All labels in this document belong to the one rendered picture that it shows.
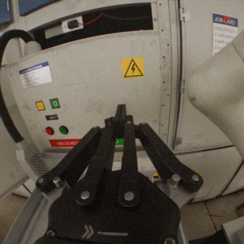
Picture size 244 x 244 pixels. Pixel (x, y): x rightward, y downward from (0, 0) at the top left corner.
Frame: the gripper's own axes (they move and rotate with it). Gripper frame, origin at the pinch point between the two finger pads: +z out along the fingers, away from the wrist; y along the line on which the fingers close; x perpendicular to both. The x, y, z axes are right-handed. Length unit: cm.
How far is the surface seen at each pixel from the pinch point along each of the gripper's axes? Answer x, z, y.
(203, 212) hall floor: -123, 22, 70
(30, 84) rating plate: 8.1, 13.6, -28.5
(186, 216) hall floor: -123, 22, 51
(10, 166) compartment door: -27, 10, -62
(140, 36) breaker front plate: 15.2, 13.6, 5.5
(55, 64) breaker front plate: 11.7, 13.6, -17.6
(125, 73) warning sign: 6.5, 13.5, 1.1
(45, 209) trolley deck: -38, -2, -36
